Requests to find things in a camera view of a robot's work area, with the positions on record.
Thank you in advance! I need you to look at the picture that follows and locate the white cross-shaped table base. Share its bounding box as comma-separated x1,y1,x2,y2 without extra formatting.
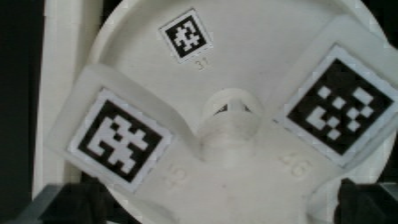
47,16,398,224

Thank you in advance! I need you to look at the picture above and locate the white front fence rail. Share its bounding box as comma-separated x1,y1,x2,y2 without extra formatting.
33,0,104,195

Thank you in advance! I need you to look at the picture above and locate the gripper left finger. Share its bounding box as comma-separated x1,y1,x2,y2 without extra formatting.
11,179,141,224

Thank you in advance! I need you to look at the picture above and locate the white round table top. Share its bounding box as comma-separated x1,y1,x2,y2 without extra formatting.
86,0,398,224

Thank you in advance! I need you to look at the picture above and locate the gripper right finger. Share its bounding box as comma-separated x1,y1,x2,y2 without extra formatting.
333,178,398,224

